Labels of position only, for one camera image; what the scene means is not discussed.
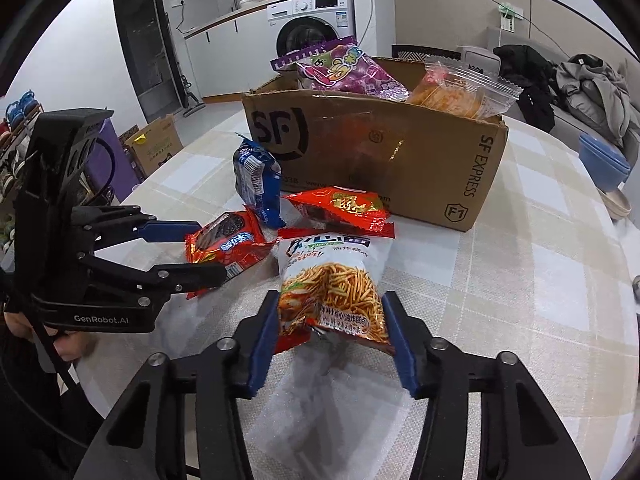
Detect fried noodle stick snack bag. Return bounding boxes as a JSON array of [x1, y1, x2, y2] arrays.
[[276, 223, 395, 353]]

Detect grey jacket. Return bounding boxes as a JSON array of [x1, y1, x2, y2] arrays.
[[555, 54, 638, 148]]

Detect white kitchen cabinets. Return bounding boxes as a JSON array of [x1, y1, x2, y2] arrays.
[[186, 10, 277, 98]]

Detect SF cardboard box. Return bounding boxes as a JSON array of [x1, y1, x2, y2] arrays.
[[242, 73, 509, 232]]

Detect small red snack pack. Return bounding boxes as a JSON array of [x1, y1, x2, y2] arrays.
[[278, 186, 395, 240]]

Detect person's left hand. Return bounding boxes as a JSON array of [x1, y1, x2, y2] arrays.
[[3, 313, 96, 362]]

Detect black jacket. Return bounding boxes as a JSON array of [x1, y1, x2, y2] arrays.
[[492, 44, 555, 133]]

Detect blue Oreo cookie pack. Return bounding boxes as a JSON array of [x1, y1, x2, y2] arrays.
[[232, 136, 285, 230]]

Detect purple grape candy bag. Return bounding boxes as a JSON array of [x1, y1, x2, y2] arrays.
[[270, 36, 410, 102]]

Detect purple trash bag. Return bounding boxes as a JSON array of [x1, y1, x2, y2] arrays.
[[85, 119, 141, 203]]

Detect orange bread clear bag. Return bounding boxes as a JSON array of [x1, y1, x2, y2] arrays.
[[407, 56, 523, 120]]

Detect small cardboard box on floor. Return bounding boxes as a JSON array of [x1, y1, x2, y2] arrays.
[[120, 114, 183, 178]]

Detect red Oreo pack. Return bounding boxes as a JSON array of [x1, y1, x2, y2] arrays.
[[184, 207, 273, 281]]

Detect grey sofa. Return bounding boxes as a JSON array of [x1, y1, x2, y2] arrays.
[[458, 27, 639, 165]]

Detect beige plates stack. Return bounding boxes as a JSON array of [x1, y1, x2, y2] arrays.
[[598, 188, 631, 221]]

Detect white washing machine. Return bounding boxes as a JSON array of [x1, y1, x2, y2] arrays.
[[267, 0, 356, 56]]

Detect blue bowls stack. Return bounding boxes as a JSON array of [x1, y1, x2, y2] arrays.
[[578, 133, 631, 192]]

